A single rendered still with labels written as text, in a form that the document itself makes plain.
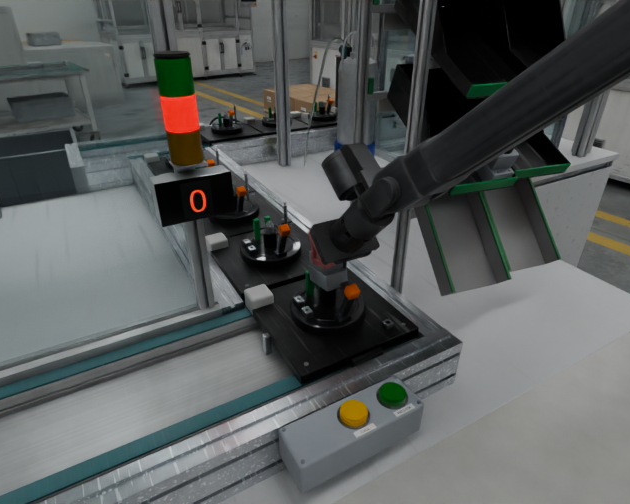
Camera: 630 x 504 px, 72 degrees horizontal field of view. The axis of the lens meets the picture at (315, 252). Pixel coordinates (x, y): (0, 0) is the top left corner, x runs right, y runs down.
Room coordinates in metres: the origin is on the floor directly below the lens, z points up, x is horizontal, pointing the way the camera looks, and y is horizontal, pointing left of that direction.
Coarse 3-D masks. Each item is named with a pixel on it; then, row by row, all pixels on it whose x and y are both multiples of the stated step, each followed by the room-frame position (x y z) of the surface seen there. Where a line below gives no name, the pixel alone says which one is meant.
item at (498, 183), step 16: (400, 64) 0.91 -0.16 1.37; (400, 80) 0.89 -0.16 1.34; (432, 80) 0.95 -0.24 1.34; (448, 80) 0.96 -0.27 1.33; (400, 96) 0.88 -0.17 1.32; (432, 96) 0.96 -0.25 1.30; (448, 96) 0.95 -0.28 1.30; (400, 112) 0.88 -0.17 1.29; (432, 112) 0.91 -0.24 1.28; (448, 112) 0.91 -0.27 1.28; (464, 112) 0.89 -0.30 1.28; (432, 128) 0.86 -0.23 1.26; (512, 176) 0.74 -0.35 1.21; (448, 192) 0.70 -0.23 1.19; (464, 192) 0.70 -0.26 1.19
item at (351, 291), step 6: (342, 282) 0.61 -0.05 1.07; (342, 288) 0.60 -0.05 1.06; (348, 288) 0.59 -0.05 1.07; (354, 288) 0.59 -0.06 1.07; (348, 294) 0.58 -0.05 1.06; (354, 294) 0.58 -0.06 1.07; (348, 300) 0.59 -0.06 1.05; (342, 306) 0.60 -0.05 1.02; (348, 306) 0.60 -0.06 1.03; (342, 312) 0.60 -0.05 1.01; (348, 312) 0.61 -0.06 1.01
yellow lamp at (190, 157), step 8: (168, 136) 0.65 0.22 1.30; (176, 136) 0.64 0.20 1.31; (184, 136) 0.64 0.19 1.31; (192, 136) 0.65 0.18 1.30; (200, 136) 0.67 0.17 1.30; (168, 144) 0.65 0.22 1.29; (176, 144) 0.64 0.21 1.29; (184, 144) 0.64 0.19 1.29; (192, 144) 0.65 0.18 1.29; (200, 144) 0.66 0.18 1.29; (176, 152) 0.64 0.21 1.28; (184, 152) 0.64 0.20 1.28; (192, 152) 0.65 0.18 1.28; (200, 152) 0.66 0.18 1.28; (176, 160) 0.64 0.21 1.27; (184, 160) 0.64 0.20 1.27; (192, 160) 0.64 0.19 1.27; (200, 160) 0.66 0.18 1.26
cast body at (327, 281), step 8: (312, 264) 0.66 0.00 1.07; (336, 264) 0.65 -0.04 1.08; (312, 272) 0.66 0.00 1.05; (320, 272) 0.64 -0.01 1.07; (328, 272) 0.64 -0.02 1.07; (336, 272) 0.63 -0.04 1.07; (344, 272) 0.64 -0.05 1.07; (312, 280) 0.66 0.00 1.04; (320, 280) 0.64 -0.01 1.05; (328, 280) 0.62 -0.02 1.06; (336, 280) 0.63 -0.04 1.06; (344, 280) 0.64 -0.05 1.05; (328, 288) 0.62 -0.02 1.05; (336, 288) 0.63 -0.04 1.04
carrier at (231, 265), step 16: (256, 224) 0.90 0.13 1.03; (272, 224) 0.87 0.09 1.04; (288, 224) 1.02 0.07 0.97; (208, 240) 0.90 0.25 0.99; (224, 240) 0.90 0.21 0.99; (240, 240) 0.94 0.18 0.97; (256, 240) 0.90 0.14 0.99; (272, 240) 0.86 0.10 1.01; (288, 240) 0.90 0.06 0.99; (304, 240) 0.94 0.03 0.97; (224, 256) 0.86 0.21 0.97; (240, 256) 0.86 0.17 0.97; (256, 256) 0.83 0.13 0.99; (272, 256) 0.83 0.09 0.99; (288, 256) 0.83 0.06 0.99; (304, 256) 0.86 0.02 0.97; (224, 272) 0.80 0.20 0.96; (240, 272) 0.79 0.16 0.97; (256, 272) 0.79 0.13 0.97; (272, 272) 0.79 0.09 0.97; (288, 272) 0.79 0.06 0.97; (304, 272) 0.79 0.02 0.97; (240, 288) 0.73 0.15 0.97; (272, 288) 0.75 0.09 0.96
